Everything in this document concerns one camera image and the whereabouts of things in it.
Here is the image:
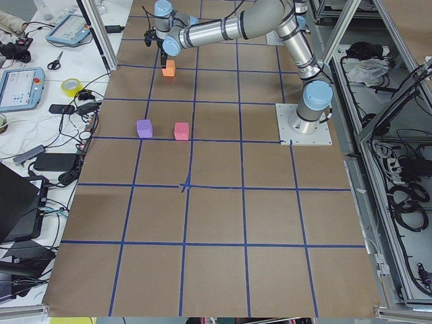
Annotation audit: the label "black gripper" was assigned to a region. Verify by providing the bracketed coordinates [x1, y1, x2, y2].
[144, 28, 168, 69]

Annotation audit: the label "orange foam cube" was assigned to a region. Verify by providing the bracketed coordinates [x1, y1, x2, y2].
[162, 60, 176, 78]

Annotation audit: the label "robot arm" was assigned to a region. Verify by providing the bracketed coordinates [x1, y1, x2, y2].
[144, 0, 333, 134]

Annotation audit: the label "purple foam cube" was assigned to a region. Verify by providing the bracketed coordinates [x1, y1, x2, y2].
[136, 119, 153, 138]

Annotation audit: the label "pink foam cube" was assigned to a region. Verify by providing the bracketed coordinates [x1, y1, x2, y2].
[174, 122, 190, 141]

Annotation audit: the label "upper teach pendant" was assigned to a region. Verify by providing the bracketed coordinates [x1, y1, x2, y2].
[45, 13, 90, 47]

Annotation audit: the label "teach pendant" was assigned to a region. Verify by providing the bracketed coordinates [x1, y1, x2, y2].
[45, 13, 90, 47]
[1, 67, 45, 113]

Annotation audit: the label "yellow tape roll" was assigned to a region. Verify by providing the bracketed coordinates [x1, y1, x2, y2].
[61, 78, 84, 98]

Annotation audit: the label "power strip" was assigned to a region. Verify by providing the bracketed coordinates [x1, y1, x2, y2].
[76, 111, 99, 171]

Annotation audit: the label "black scissors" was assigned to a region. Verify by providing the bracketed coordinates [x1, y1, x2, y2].
[47, 51, 63, 71]

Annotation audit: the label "black smartphone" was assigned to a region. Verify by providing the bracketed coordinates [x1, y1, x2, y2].
[49, 104, 75, 115]

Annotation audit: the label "lower teach pendant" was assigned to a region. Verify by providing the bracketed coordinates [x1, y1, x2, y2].
[1, 67, 45, 113]

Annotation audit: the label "black power adapter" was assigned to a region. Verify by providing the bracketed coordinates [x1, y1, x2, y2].
[34, 153, 76, 171]

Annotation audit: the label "black laptop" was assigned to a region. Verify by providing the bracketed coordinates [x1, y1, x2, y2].
[1, 165, 48, 243]

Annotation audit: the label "white crumpled cloth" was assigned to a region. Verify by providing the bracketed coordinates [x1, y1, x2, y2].
[347, 58, 389, 86]

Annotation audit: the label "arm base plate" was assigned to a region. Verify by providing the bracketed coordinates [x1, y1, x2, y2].
[275, 103, 333, 146]

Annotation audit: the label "black cable coil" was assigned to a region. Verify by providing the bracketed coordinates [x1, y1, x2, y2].
[387, 182, 429, 234]

